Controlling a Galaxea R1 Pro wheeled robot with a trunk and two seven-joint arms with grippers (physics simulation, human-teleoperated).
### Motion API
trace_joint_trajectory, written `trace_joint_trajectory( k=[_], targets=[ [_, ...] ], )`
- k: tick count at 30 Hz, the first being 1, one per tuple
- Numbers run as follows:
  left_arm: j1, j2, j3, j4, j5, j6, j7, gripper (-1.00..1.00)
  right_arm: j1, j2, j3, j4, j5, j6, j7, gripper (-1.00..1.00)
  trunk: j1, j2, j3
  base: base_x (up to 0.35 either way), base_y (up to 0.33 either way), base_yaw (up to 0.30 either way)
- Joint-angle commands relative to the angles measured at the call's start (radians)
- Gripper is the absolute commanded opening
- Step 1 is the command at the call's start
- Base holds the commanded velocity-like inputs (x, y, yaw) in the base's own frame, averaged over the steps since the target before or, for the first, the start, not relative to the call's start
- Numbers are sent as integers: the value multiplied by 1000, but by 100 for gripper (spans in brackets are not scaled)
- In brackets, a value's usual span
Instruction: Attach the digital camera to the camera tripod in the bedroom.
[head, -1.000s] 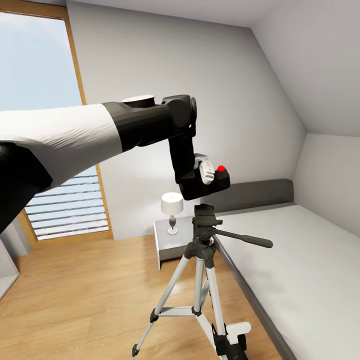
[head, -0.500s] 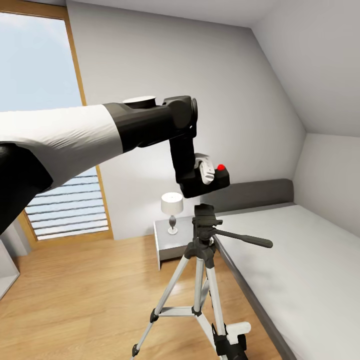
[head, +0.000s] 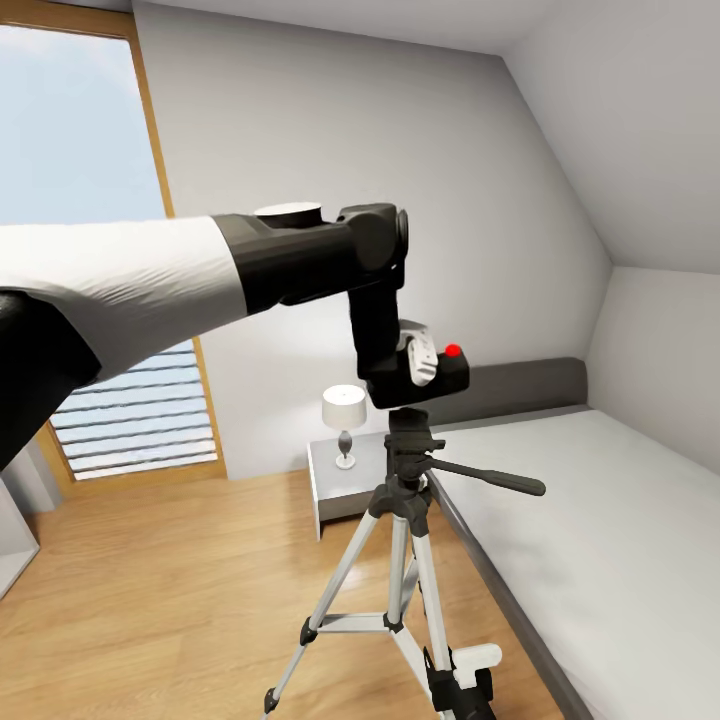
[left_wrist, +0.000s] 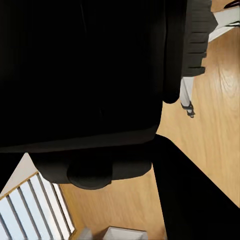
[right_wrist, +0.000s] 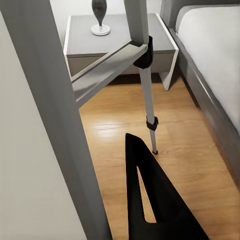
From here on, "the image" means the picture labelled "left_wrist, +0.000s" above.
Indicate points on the camera tripod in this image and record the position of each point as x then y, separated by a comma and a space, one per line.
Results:
201, 27

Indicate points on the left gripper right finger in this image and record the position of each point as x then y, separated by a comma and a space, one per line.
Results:
193, 206

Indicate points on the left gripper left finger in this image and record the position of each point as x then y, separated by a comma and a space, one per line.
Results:
8, 163

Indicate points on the fixed window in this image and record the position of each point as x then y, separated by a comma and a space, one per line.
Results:
37, 209

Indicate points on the digital camera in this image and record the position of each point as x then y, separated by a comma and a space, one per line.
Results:
82, 84

